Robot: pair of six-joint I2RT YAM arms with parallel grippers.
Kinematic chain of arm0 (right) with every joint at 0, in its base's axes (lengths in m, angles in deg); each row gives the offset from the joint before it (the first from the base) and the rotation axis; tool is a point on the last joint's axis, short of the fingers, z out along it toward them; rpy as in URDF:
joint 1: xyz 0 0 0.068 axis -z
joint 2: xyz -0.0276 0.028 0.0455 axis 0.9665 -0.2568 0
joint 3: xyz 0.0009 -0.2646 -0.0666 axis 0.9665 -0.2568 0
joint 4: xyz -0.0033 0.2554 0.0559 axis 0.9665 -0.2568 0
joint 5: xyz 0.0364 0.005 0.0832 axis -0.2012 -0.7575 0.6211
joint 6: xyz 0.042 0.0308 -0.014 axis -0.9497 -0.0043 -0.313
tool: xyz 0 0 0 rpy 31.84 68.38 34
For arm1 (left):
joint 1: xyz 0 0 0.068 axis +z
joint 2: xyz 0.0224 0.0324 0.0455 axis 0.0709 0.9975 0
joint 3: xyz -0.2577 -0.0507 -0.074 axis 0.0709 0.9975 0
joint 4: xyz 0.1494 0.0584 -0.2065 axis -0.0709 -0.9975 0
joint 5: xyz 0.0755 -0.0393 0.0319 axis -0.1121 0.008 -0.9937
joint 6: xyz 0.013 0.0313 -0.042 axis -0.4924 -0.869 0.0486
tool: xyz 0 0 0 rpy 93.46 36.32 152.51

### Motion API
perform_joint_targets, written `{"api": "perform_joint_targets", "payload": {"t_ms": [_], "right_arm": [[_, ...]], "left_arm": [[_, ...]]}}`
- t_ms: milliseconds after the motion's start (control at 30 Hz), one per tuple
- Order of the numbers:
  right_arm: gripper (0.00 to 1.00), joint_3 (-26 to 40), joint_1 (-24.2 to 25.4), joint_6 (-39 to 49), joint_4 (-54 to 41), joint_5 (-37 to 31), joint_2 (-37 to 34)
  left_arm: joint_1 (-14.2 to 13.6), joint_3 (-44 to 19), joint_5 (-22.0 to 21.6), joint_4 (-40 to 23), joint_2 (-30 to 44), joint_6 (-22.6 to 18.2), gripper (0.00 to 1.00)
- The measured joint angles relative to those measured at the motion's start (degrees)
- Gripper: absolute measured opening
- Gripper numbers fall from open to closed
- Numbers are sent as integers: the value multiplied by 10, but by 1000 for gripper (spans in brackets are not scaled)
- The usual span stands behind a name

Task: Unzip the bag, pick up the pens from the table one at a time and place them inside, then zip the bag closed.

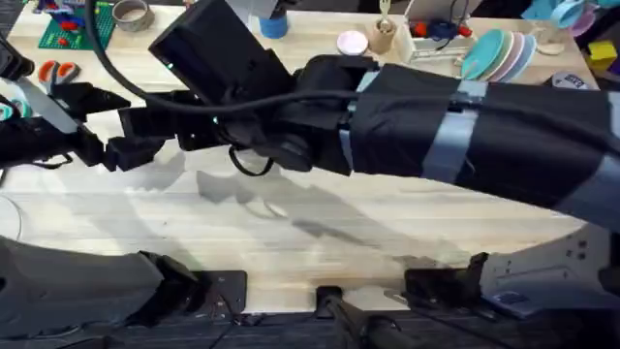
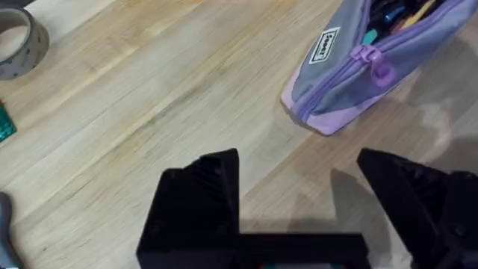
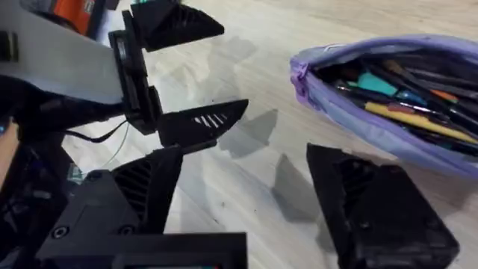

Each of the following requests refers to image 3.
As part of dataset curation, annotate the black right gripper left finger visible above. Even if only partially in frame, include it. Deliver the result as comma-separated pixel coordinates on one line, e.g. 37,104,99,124
49,145,184,241

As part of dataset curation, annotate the flat upright wrist plate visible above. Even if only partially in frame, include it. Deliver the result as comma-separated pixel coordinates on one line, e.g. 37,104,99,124
0,0,125,105

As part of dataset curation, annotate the thin black cable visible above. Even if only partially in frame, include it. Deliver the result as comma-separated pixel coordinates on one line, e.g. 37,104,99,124
62,119,130,145

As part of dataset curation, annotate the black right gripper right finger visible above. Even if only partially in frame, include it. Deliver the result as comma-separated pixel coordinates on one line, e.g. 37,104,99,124
305,143,461,269

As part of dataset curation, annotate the orange box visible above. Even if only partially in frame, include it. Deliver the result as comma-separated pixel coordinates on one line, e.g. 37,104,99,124
52,0,99,37

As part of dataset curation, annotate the purple zip pencil bag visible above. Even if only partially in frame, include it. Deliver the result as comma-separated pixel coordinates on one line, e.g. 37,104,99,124
289,34,478,181

